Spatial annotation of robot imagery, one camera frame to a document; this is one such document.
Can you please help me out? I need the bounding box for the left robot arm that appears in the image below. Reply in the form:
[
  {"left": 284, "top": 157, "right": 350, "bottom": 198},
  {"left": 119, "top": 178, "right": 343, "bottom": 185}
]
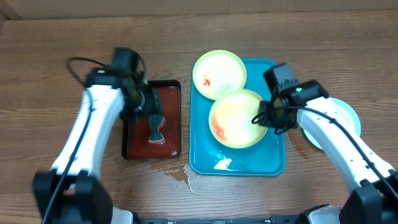
[{"left": 32, "top": 67, "right": 160, "bottom": 223}]

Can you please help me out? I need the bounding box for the teal plastic serving tray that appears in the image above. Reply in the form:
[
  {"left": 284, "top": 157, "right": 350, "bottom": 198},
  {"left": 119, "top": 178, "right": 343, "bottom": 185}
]
[{"left": 189, "top": 58, "right": 286, "bottom": 176}]

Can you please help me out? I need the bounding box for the dark teal sponge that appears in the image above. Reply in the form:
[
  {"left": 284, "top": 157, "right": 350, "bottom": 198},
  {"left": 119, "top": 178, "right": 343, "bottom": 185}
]
[{"left": 148, "top": 114, "right": 165, "bottom": 144}]

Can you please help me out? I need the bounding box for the yellow-green plate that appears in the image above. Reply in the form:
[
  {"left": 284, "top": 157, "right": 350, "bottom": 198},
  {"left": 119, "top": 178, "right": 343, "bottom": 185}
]
[
  {"left": 208, "top": 89, "right": 268, "bottom": 149},
  {"left": 192, "top": 50, "right": 247, "bottom": 100}
]

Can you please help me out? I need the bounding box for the light blue plate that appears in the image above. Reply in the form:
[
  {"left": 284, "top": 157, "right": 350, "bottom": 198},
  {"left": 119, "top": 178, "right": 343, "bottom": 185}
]
[{"left": 302, "top": 97, "right": 362, "bottom": 150}]

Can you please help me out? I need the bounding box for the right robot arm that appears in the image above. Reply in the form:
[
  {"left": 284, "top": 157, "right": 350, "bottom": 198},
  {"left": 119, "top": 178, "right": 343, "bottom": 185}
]
[{"left": 252, "top": 80, "right": 397, "bottom": 223}]

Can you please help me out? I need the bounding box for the black tray with red water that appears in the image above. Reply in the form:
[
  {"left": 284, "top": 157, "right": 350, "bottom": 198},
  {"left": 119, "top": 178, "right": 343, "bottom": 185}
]
[{"left": 121, "top": 80, "right": 182, "bottom": 160}]

